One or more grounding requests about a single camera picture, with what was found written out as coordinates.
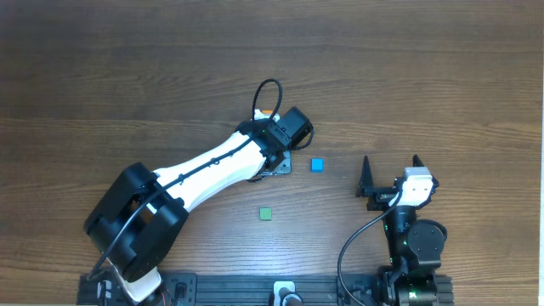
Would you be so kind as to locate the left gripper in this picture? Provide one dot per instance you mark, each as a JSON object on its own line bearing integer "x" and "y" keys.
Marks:
{"x": 284, "y": 163}

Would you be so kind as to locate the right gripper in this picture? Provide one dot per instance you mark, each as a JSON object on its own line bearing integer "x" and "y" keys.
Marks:
{"x": 380, "y": 197}

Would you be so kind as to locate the blue cube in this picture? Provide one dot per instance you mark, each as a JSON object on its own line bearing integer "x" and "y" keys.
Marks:
{"x": 317, "y": 164}

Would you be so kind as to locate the green cube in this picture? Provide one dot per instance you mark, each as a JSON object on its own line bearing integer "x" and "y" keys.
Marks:
{"x": 265, "y": 213}

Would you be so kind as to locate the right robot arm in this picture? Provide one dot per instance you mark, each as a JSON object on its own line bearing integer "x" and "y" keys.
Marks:
{"x": 425, "y": 244}

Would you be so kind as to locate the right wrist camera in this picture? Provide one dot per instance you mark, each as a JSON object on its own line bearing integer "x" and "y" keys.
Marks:
{"x": 416, "y": 187}

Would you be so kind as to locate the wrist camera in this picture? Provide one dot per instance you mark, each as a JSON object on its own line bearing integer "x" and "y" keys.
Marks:
{"x": 416, "y": 187}
{"x": 258, "y": 115}

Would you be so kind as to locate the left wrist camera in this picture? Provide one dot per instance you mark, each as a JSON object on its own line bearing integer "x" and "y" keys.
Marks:
{"x": 258, "y": 115}

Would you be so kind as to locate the mounting rail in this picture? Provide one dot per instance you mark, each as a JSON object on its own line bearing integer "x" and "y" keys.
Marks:
{"x": 238, "y": 291}

